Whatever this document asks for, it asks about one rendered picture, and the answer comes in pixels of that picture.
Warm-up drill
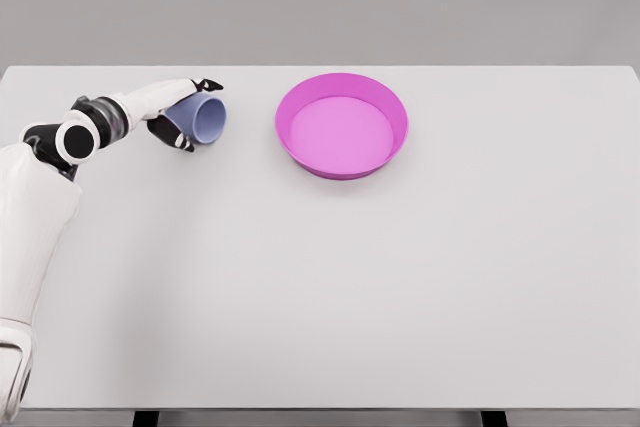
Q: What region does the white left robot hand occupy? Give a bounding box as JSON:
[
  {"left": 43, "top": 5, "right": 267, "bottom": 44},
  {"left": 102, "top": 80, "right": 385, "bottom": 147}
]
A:
[{"left": 140, "top": 76, "right": 225, "bottom": 154}]

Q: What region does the lavender blue cup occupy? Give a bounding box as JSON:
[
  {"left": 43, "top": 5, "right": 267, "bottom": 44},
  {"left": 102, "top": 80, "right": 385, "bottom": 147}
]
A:
[{"left": 163, "top": 91, "right": 228, "bottom": 146}]

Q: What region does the pink round plate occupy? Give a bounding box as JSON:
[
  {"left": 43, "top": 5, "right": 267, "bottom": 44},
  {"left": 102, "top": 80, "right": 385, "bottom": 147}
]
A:
[{"left": 274, "top": 72, "right": 409, "bottom": 181}]

